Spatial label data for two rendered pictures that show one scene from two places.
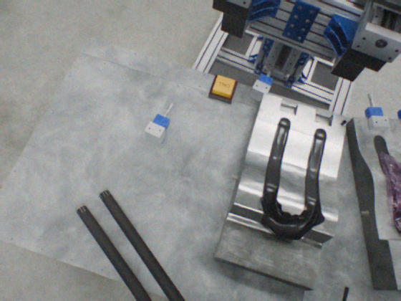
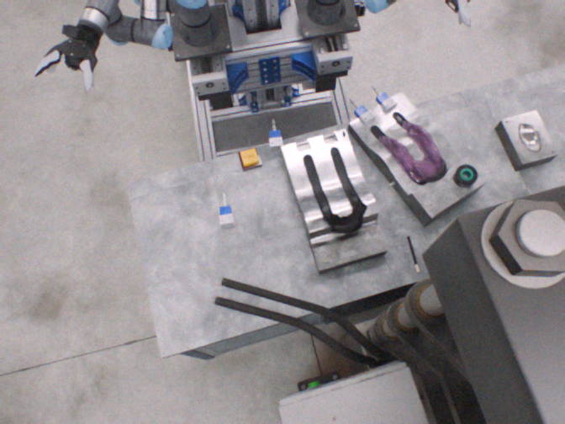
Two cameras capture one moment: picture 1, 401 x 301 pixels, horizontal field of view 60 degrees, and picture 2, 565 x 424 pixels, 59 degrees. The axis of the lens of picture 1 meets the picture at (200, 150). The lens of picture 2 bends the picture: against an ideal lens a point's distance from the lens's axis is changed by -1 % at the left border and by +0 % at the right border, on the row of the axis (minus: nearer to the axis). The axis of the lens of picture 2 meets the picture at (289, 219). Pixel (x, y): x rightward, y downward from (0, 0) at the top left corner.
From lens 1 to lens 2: 0.88 m
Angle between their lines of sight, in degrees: 8
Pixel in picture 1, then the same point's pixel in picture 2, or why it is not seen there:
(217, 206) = (299, 241)
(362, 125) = (358, 125)
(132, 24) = (108, 133)
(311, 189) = (350, 192)
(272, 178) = (322, 200)
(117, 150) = (209, 249)
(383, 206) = (398, 172)
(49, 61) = (60, 217)
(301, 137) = (323, 161)
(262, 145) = (303, 183)
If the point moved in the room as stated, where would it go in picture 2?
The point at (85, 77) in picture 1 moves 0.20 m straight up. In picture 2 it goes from (148, 214) to (131, 195)
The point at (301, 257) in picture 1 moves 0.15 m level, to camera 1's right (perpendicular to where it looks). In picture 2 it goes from (369, 237) to (405, 220)
